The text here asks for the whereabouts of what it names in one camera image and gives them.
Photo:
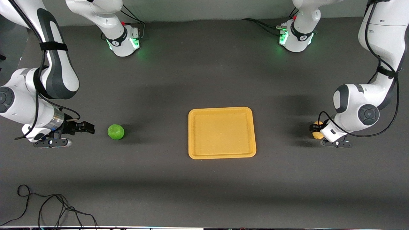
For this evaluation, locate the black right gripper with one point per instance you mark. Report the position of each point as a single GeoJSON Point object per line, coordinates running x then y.
{"type": "Point", "coordinates": [71, 127]}

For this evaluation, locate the yellow toy potato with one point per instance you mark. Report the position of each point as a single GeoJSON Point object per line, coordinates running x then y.
{"type": "Point", "coordinates": [317, 135]}

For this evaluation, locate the green toy apple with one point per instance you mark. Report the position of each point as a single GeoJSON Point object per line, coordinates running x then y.
{"type": "Point", "coordinates": [115, 131]}

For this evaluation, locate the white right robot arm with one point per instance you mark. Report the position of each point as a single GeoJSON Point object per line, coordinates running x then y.
{"type": "Point", "coordinates": [60, 73]}

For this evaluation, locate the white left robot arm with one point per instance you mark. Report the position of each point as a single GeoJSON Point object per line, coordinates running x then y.
{"type": "Point", "coordinates": [383, 32]}

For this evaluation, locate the yellow plastic tray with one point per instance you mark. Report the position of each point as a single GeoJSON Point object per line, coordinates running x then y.
{"type": "Point", "coordinates": [222, 132]}

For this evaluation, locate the dark grey table mat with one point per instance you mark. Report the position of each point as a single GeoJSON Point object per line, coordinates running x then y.
{"type": "Point", "coordinates": [204, 64]}

